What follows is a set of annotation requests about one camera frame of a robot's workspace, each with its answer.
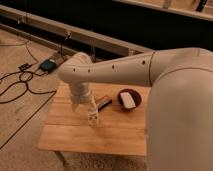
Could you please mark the metal floor rail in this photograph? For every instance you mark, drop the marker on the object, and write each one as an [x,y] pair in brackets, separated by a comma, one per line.
[107,43]

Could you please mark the white object in bowl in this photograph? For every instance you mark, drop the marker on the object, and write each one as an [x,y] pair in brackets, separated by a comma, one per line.
[127,100]

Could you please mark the dark snack bar wrapper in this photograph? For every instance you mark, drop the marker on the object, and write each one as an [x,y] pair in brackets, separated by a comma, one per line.
[103,102]

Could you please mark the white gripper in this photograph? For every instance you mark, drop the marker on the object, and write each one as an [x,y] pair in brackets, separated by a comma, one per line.
[79,93]

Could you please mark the blue black power box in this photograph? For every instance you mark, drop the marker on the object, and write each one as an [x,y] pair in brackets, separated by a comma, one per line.
[47,65]

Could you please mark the clear plastic bottle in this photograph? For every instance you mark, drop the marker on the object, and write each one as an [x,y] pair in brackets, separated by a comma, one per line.
[93,115]

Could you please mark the wooden table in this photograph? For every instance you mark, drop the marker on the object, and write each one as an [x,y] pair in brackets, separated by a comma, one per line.
[118,132]

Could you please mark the dark red bowl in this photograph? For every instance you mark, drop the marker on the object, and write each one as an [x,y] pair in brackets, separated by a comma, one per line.
[135,95]

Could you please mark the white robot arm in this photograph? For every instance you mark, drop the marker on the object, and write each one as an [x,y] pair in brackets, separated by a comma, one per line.
[179,114]

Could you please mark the small black connector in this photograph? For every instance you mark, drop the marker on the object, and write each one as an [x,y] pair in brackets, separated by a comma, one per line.
[24,66]

